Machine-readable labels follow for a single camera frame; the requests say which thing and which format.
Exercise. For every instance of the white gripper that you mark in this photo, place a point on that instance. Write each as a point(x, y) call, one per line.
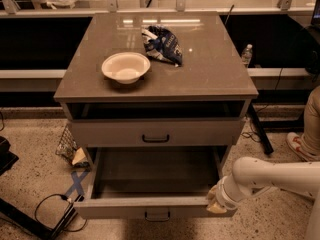
point(221, 194)

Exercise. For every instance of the grey drawer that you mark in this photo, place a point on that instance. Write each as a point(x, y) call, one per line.
point(173, 123)
point(151, 183)

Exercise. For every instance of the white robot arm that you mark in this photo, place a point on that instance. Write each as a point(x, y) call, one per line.
point(250, 177)

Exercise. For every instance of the grey top drawer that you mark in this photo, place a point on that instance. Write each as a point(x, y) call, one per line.
point(173, 123)

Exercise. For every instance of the grey drawer cabinet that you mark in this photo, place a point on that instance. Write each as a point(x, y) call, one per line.
point(211, 68)

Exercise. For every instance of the black table leg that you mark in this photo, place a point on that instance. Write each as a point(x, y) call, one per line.
point(267, 147)

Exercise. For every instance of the white red sneaker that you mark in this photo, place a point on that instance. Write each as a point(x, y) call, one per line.
point(294, 142)

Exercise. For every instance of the person leg beige trousers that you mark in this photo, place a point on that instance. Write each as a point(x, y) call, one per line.
point(311, 134)

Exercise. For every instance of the blue tape cross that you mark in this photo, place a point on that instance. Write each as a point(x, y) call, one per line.
point(77, 179)

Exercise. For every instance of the clear water bottle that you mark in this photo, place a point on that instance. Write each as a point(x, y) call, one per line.
point(247, 54)

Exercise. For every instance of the white bowl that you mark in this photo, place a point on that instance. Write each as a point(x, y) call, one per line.
point(125, 67)

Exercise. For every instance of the blue chip bag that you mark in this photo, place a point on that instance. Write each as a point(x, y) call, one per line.
point(161, 44)

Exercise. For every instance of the black metal floor stand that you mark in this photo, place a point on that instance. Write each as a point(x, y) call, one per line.
point(14, 216)

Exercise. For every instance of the black object left edge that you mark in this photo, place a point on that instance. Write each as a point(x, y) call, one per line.
point(7, 158)

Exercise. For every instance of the wire mesh basket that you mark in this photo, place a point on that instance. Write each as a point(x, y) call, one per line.
point(69, 150)

